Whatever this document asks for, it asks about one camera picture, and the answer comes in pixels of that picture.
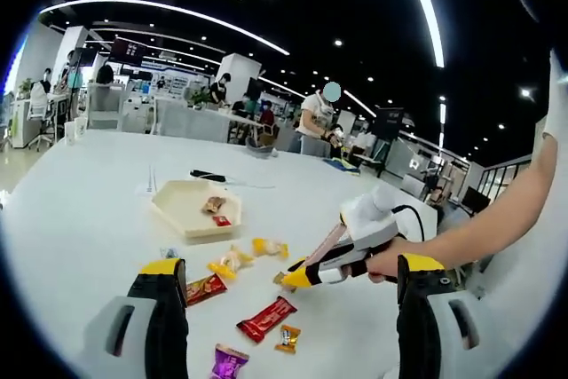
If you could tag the curved ceiling light strip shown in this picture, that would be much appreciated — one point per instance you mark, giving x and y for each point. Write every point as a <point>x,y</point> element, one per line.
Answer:
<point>432,15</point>

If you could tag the long purple food packet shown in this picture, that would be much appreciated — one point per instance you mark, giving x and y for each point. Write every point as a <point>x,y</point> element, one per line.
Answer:
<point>228,363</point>

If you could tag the pink food tongs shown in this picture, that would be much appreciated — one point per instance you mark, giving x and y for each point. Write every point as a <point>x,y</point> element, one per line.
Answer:
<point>326,243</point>

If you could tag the red gold wafer food packet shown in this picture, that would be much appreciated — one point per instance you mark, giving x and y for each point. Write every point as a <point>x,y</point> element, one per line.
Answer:
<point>206,289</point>

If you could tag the white paper cup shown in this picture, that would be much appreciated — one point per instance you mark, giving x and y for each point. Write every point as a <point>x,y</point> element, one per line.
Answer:
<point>70,132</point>
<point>81,126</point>

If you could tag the small purple brown food packet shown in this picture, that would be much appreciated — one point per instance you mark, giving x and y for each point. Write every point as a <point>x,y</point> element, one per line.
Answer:
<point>214,205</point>

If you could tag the black marker pen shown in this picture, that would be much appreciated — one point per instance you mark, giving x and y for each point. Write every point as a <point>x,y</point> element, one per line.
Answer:
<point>207,175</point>

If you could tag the green potted plant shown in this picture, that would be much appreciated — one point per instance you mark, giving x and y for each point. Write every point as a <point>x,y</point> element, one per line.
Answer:
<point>199,97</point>

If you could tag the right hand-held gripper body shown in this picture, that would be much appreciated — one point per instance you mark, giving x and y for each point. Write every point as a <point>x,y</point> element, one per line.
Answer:
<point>373,223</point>

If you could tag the dark hanging display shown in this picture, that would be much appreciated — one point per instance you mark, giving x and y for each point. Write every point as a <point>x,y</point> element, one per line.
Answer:
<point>128,49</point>

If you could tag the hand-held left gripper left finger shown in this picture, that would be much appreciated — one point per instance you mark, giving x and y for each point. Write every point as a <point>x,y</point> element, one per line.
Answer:
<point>164,321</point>

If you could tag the white desk partition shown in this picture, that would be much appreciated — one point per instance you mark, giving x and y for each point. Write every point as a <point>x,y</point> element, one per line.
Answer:
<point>191,121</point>

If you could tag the small gold candy food packet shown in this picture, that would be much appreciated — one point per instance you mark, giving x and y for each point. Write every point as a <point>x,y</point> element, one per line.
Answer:
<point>279,280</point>

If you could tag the thin clear stand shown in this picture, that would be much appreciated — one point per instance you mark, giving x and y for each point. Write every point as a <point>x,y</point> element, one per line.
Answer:
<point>153,181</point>

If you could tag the white office chair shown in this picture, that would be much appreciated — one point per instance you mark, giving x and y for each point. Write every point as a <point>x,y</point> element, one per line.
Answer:
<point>105,104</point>

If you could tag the cream hexagonal container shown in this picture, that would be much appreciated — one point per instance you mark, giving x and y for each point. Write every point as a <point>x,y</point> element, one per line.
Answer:
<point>177,206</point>

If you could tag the clear plastic packet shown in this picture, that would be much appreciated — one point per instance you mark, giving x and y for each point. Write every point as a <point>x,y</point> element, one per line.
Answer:
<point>169,252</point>

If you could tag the small red candy food packet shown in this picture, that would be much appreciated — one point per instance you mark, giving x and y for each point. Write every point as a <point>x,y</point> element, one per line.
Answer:
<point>222,220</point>

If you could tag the yellow-ended clear food packet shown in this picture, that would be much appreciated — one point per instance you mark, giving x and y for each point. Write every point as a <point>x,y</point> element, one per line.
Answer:
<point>231,262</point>
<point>270,248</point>

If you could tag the long red food packet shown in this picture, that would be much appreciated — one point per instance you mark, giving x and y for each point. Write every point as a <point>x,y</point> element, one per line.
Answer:
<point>266,319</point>

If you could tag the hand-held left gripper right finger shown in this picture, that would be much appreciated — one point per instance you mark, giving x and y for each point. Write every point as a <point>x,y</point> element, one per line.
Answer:
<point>417,321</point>

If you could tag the grey basket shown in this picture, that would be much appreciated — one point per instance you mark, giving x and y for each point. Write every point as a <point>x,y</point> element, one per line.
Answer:
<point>262,148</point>

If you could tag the person's white shirt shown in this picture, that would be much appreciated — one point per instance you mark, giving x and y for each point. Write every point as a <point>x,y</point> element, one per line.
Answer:
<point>532,308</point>

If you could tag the person's right hand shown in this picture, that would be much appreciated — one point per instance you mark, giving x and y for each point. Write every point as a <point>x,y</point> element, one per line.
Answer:
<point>386,259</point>

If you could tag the blue tray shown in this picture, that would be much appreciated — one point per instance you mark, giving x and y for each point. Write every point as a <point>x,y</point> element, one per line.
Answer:
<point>344,168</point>

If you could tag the small orange candy food packet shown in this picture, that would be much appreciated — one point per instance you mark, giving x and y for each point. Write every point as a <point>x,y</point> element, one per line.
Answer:
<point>287,339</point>

